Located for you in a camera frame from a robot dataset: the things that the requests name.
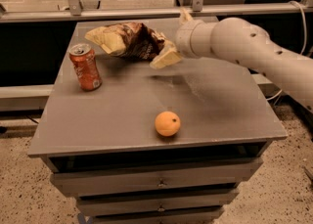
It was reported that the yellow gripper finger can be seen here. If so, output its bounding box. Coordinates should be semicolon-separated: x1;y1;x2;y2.
150;41;182;69
179;8;193;25

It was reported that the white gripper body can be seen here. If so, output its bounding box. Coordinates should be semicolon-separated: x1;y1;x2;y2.
175;20;217;59

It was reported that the brown chip bag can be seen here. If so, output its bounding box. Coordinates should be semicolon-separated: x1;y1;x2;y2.
85;22;165;61

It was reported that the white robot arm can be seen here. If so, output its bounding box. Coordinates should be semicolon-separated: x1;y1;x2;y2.
151;9;313;112

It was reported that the red coke can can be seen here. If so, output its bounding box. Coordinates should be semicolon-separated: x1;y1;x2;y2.
69;43;102;91

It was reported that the orange fruit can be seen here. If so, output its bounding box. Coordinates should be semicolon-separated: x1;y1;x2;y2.
155;112;181;137

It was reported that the grey drawer cabinet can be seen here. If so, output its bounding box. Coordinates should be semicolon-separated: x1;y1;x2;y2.
27;16;289;224

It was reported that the metal railing frame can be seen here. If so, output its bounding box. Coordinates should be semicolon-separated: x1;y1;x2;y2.
0;0;313;112

